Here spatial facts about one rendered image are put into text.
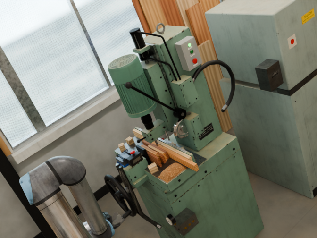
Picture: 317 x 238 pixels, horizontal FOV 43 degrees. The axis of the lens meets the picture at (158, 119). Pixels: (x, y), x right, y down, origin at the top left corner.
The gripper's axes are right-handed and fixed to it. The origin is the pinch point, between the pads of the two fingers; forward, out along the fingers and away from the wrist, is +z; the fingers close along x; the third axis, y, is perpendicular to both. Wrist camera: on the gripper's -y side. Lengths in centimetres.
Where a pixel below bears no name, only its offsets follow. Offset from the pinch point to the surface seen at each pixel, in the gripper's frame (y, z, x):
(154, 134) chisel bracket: 44, 26, 4
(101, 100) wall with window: 34, 53, 130
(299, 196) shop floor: -26, 136, -16
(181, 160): 34.4, 29.6, -17.8
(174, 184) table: 24.0, 21.2, -22.1
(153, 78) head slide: 78, 25, 0
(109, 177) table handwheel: 24.6, -2.7, 7.6
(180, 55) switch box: 89, 39, -7
